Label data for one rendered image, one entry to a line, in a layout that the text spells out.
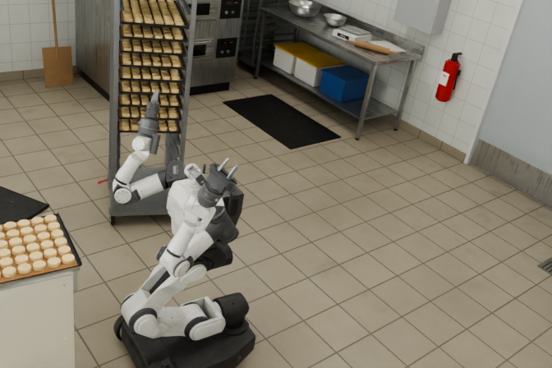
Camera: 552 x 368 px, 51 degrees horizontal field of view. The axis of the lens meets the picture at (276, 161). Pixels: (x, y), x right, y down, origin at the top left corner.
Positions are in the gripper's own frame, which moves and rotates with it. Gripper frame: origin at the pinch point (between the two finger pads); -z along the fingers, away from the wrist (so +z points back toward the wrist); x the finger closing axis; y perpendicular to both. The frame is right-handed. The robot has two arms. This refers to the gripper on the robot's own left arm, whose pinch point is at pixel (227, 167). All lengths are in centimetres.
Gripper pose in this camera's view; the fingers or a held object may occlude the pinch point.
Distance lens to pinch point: 226.1
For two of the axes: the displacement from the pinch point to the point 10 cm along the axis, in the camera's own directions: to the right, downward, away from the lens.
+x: -7.5, -6.4, 1.5
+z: -5.3, 7.2, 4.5
